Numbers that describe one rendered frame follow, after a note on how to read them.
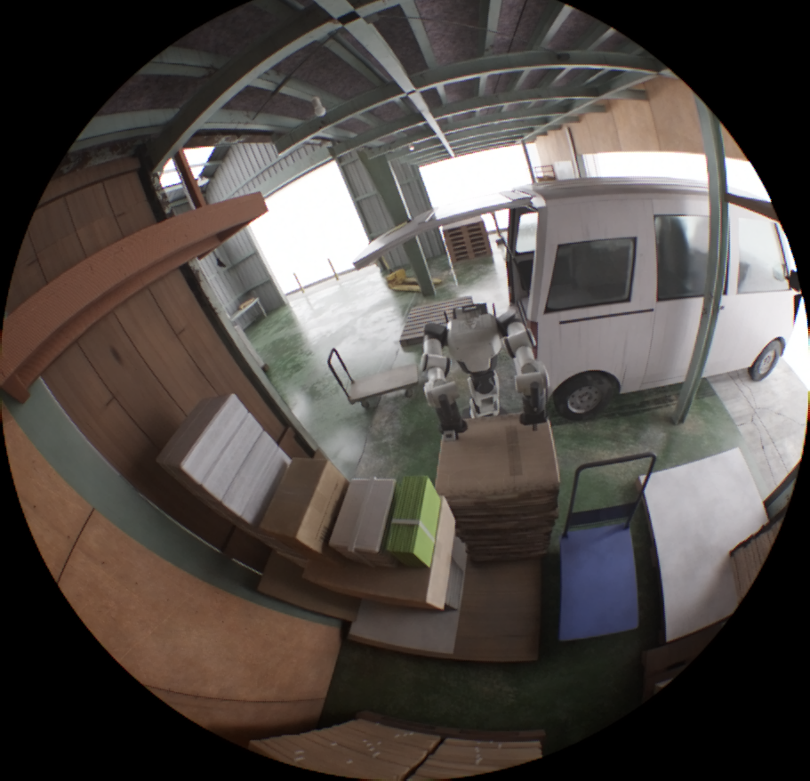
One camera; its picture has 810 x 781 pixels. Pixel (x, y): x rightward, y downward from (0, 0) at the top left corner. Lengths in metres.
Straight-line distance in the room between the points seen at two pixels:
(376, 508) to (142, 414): 0.91
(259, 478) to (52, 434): 0.76
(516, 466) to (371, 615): 1.49
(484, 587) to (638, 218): 2.47
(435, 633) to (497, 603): 0.43
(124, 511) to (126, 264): 0.83
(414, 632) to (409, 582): 1.21
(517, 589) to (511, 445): 1.09
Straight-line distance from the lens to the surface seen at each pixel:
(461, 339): 1.44
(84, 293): 0.72
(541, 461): 1.15
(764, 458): 3.26
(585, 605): 1.91
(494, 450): 1.19
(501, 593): 1.99
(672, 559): 2.24
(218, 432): 0.83
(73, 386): 1.18
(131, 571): 1.29
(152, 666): 1.50
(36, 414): 1.18
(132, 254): 0.77
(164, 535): 1.30
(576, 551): 1.97
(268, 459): 0.94
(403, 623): 2.09
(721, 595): 2.40
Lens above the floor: 2.06
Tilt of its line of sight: 34 degrees down
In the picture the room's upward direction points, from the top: 23 degrees counter-clockwise
